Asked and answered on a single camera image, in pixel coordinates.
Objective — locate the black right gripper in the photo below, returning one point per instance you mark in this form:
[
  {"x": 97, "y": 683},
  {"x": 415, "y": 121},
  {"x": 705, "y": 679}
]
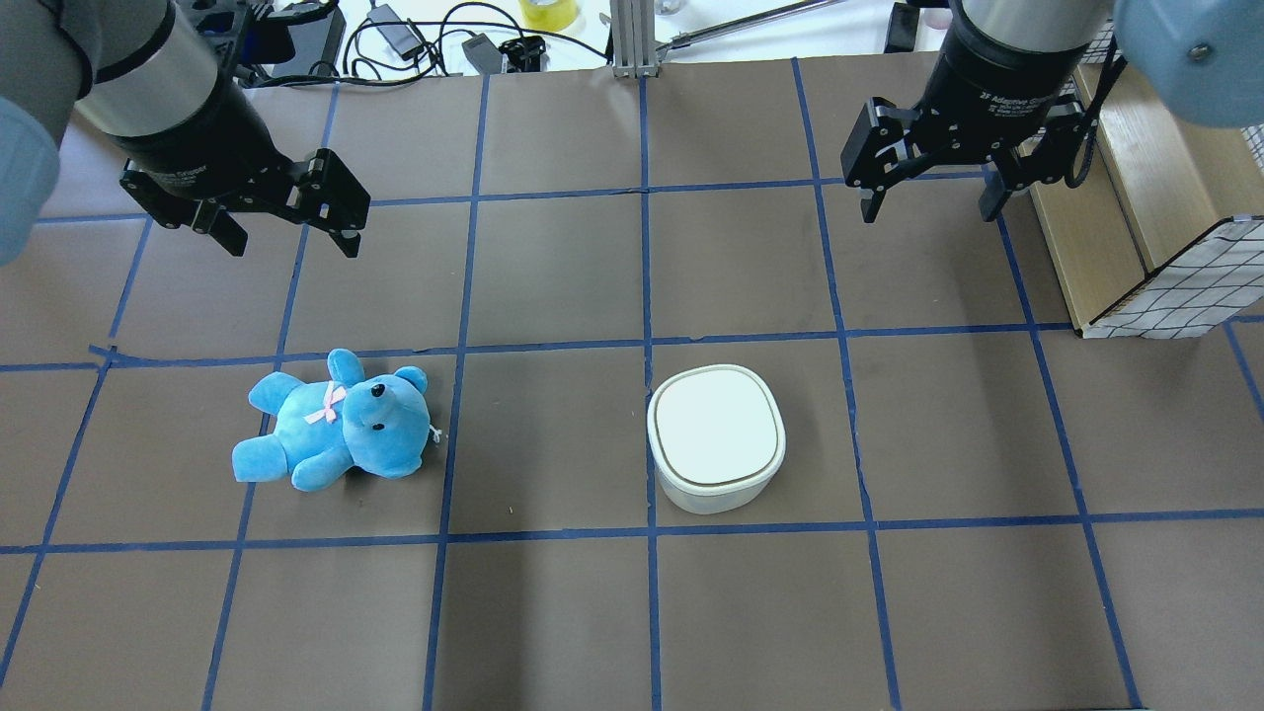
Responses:
[{"x": 987, "y": 87}]

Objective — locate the white trash can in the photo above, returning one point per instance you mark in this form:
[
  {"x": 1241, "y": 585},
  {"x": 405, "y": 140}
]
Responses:
[{"x": 716, "y": 436}]

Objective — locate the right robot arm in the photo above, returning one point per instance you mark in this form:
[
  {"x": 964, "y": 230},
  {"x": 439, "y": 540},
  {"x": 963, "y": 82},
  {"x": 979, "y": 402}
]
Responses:
[{"x": 1203, "y": 57}]

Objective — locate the blue teddy bear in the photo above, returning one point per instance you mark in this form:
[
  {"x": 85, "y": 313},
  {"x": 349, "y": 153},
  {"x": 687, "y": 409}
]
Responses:
[{"x": 321, "y": 430}]

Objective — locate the metal rod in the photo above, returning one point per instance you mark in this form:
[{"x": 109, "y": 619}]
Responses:
[{"x": 731, "y": 27}]

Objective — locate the yellow tape roll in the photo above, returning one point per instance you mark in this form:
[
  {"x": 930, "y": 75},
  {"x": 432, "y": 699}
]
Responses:
[{"x": 551, "y": 16}]

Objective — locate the wooden shelf with wire grid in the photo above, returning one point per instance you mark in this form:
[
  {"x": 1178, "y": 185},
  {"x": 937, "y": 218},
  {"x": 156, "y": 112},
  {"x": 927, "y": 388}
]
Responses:
[{"x": 1163, "y": 239}]

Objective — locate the black device box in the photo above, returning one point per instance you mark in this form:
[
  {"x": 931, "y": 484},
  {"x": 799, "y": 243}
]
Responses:
[{"x": 264, "y": 43}]

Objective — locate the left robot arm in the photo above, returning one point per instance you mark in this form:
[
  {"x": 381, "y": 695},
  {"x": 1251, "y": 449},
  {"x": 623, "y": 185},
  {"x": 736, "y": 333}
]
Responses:
[{"x": 54, "y": 54}]

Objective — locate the aluminium frame post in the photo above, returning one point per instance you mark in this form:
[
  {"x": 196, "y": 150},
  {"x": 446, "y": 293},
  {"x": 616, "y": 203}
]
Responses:
[{"x": 634, "y": 48}]

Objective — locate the grey power adapter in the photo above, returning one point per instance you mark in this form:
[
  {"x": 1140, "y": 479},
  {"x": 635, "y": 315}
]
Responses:
[{"x": 484, "y": 55}]

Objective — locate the black power adapter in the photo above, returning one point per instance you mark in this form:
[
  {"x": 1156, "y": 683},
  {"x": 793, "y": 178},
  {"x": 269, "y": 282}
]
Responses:
[{"x": 398, "y": 34}]

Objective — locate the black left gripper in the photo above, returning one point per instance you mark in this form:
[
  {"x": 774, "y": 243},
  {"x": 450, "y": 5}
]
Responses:
[{"x": 205, "y": 140}]

